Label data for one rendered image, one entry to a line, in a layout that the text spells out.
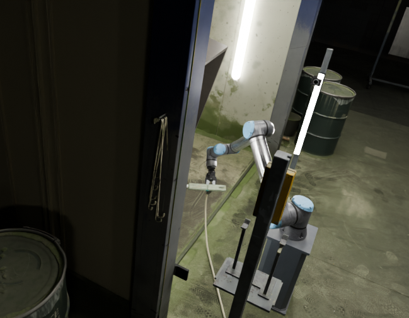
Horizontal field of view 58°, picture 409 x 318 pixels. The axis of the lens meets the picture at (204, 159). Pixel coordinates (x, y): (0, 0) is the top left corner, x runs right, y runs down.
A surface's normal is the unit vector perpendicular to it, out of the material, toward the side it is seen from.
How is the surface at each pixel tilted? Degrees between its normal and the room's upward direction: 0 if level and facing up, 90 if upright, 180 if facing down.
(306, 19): 90
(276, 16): 90
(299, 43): 90
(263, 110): 90
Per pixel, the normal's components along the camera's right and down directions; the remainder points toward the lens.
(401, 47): -0.40, 0.27
